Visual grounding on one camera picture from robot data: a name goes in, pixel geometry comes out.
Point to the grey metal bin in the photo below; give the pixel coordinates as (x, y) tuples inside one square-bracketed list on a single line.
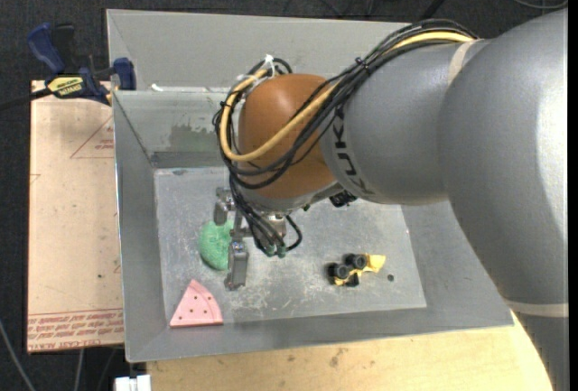
[(316, 285)]

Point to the green round sponge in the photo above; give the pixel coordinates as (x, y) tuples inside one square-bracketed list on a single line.
[(215, 247)]

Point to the pink wedge-shaped sponge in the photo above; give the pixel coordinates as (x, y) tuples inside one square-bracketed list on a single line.
[(195, 309)]

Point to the brown cardboard board, red print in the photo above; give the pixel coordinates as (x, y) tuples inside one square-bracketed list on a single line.
[(72, 208)]

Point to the yellow toy truck, black wheels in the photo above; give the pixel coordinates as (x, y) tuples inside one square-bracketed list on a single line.
[(350, 269)]

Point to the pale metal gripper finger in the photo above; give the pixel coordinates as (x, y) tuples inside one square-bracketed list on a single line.
[(220, 212), (237, 265)]

